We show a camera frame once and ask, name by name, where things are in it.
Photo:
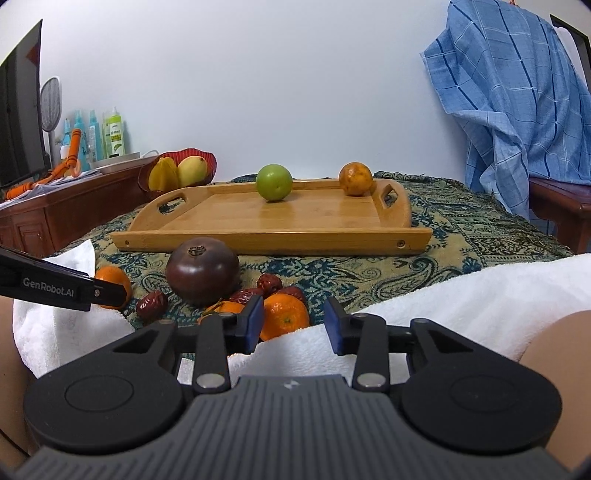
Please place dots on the dark picture frame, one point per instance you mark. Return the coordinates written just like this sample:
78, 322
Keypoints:
570, 34

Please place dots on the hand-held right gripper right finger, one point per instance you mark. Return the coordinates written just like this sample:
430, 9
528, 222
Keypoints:
333, 325

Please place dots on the white towel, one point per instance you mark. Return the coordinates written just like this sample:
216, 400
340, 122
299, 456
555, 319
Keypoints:
461, 304

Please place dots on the yellow starfruit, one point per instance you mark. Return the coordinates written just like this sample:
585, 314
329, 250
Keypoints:
162, 175

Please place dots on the red bowl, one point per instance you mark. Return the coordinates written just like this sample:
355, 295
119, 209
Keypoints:
207, 161

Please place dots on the teal spray bottle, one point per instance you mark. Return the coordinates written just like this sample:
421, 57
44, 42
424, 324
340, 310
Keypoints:
93, 134
79, 134

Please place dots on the blue checked cloth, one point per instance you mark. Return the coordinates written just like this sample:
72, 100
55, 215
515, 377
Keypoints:
508, 92

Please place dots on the black monitor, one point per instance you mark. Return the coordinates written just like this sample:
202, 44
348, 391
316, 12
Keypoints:
18, 115

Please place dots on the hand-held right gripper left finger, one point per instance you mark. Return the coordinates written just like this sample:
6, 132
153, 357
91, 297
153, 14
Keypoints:
253, 323

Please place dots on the mottled yellow orange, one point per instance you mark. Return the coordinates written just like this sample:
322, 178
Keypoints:
355, 180

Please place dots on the dark purple tomato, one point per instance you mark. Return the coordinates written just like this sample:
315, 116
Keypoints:
202, 272

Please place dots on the small mandarin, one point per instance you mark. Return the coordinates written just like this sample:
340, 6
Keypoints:
226, 308
284, 318
111, 276

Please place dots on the yellow mango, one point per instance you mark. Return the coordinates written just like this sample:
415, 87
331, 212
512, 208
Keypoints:
191, 170

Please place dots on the person's right leg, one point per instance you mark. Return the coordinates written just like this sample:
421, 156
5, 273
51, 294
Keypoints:
563, 369

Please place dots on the red date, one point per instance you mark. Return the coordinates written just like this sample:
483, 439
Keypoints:
244, 295
151, 305
293, 293
269, 284

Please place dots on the papers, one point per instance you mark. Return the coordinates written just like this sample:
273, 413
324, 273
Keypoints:
55, 182

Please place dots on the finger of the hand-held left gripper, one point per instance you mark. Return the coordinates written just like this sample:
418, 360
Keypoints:
111, 293

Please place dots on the green apple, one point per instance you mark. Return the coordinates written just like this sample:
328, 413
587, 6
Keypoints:
274, 182

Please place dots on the dark wooden chair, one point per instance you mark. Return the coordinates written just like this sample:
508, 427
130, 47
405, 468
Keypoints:
558, 203

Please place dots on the brown wooden cabinet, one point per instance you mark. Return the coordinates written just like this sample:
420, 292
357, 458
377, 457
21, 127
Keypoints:
69, 212

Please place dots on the person's leg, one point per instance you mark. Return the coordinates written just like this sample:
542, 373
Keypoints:
563, 369
9, 369

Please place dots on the wooden tray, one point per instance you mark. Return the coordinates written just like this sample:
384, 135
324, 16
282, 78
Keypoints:
277, 221

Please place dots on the electric fly swatter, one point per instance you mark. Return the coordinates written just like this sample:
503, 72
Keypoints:
51, 99

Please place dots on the green label bottle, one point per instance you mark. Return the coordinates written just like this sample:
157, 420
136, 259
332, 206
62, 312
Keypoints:
113, 136

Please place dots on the paisley blanket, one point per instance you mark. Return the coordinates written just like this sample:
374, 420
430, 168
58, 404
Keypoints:
461, 230

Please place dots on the person's left leg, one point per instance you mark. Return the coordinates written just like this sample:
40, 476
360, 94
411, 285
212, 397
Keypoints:
9, 369

